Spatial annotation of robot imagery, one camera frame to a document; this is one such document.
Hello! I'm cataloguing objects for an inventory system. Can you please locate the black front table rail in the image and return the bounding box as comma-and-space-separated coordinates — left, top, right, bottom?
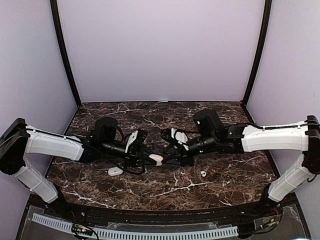
63, 203, 262, 225

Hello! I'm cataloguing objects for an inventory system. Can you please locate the right black frame post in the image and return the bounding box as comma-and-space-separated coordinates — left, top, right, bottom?
241, 0, 273, 108

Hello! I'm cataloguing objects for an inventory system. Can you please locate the left black frame post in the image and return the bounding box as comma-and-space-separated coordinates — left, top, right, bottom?
49, 0, 82, 108

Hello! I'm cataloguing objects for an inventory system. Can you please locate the black frame post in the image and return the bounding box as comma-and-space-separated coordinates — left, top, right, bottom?
241, 0, 273, 108
49, 0, 82, 108

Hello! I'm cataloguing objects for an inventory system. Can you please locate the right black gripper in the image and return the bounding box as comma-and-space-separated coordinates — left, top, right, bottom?
161, 133, 218, 167

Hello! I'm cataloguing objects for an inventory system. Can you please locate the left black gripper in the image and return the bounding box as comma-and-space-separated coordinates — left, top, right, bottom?
101, 140, 158, 170

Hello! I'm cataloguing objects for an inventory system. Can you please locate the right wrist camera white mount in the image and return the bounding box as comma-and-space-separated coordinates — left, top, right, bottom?
171, 128, 189, 151

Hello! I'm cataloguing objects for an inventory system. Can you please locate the white slotted cable duct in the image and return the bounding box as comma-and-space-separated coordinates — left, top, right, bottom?
31, 212, 240, 240

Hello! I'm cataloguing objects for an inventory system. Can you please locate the beige earbud charging case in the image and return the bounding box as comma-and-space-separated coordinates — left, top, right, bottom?
148, 154, 164, 167

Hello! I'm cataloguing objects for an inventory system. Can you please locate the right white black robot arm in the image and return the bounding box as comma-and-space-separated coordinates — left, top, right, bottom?
160, 109, 320, 217

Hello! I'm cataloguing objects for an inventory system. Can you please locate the white closed charging case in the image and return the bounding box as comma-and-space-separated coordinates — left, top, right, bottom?
108, 167, 124, 177

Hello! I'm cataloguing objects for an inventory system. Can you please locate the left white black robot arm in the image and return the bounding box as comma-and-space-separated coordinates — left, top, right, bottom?
0, 117, 163, 218

